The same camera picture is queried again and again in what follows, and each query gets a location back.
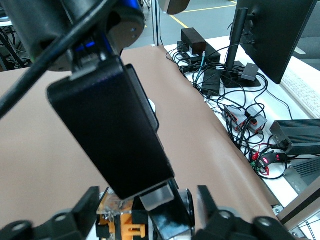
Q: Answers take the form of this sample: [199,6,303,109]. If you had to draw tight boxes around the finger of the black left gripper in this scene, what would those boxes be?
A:
[133,178,195,237]

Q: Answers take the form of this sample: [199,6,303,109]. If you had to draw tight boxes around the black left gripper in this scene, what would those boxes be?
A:
[46,56,176,201]

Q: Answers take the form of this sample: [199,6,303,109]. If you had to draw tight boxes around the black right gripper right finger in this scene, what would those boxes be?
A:
[194,184,303,240]

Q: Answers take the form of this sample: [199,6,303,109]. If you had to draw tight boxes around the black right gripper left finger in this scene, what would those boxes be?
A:
[0,186,101,240]

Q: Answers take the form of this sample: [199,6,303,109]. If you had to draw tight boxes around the dark brown box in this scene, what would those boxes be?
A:
[180,27,207,55]

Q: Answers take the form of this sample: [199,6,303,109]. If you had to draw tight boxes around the small dark grey box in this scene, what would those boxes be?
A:
[239,62,260,82]

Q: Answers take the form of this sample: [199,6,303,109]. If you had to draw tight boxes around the light blue plate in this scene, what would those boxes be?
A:
[146,98,158,118]

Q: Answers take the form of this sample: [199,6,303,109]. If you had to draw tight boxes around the red glowing small device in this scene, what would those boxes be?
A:
[259,153,282,167]

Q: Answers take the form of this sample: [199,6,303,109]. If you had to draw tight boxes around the grey finned heat sink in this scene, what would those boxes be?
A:
[283,157,320,195]

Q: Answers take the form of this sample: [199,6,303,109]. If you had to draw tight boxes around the grey hub orange trim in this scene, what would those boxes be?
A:
[246,106,269,135]
[221,104,248,132]

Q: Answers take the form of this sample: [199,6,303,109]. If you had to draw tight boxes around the black power adapter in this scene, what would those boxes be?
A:
[201,68,223,95]

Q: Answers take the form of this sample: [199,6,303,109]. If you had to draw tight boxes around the black finned power supply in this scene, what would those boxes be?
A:
[269,119,320,156]

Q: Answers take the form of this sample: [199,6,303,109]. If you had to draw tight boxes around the white keyboard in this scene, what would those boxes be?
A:
[280,66,320,120]

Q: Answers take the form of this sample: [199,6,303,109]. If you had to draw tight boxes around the black monitor stand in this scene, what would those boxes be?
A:
[221,7,262,88]

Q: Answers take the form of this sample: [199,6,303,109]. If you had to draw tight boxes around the black computer monitor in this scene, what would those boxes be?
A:
[236,0,320,85]

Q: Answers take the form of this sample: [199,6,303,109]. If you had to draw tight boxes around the aluminium table corner frame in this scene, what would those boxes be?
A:
[271,174,320,240]

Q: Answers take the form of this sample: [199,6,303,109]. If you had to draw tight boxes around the black cable tangle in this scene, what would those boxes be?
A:
[166,47,295,181]

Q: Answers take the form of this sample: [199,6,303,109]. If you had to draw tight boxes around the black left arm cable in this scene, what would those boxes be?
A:
[0,0,120,118]

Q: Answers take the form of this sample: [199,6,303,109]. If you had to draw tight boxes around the aluminium frame post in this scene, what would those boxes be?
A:
[150,0,163,48]

